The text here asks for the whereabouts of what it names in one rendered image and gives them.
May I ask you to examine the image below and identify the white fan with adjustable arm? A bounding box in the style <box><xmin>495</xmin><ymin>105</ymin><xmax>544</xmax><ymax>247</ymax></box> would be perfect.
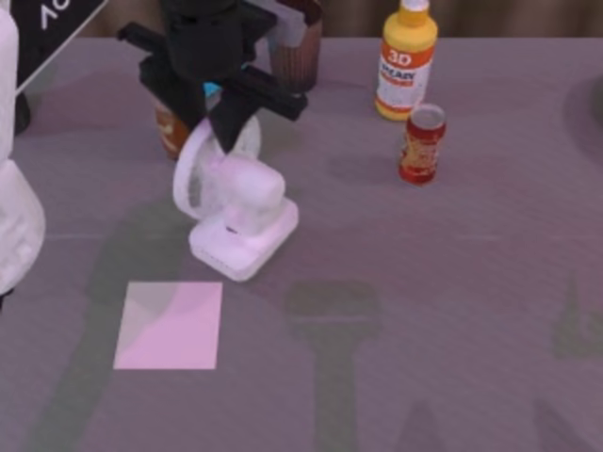
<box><xmin>171</xmin><ymin>112</ymin><xmax>301</xmax><ymax>284</ymax></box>

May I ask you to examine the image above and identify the pink square paper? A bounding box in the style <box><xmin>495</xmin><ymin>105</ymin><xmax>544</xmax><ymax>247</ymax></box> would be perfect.
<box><xmin>112</xmin><ymin>281</ymin><xmax>224</xmax><ymax>371</ymax></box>

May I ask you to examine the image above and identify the orange brown can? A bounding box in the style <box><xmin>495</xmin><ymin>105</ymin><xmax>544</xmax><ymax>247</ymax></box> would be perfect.
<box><xmin>155</xmin><ymin>96</ymin><xmax>193</xmax><ymax>162</ymax></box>

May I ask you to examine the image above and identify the white paper piece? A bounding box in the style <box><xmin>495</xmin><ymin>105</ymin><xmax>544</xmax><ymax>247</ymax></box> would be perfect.
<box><xmin>273</xmin><ymin>3</ymin><xmax>308</xmax><ymax>48</ymax></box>

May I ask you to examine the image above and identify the dark brown ribbed cup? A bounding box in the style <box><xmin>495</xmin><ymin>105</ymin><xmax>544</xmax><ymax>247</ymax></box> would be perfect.
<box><xmin>269</xmin><ymin>0</ymin><xmax>325</xmax><ymax>91</ymax></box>

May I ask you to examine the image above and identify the yellow bottle with orange label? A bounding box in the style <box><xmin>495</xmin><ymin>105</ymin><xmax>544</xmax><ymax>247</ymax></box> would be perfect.
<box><xmin>374</xmin><ymin>0</ymin><xmax>440</xmax><ymax>123</ymax></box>

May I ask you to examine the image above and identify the red drink can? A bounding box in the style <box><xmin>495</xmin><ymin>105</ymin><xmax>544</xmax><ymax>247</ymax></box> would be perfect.
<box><xmin>398</xmin><ymin>104</ymin><xmax>448</xmax><ymax>186</ymax></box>

